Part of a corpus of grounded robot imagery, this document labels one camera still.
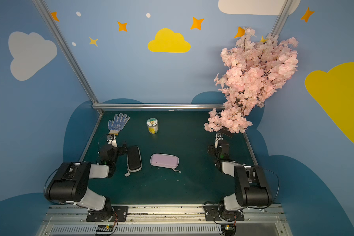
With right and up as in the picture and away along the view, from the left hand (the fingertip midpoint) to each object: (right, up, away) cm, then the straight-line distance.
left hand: (118, 140), depth 94 cm
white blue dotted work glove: (-8, +13, +21) cm, 26 cm away
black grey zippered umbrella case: (+11, -12, -3) cm, 16 cm away
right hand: (+66, -1, +2) cm, 67 cm away
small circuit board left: (+2, -42, -21) cm, 47 cm away
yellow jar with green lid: (+20, +11, +10) cm, 26 cm away
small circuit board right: (+64, -42, -20) cm, 79 cm away
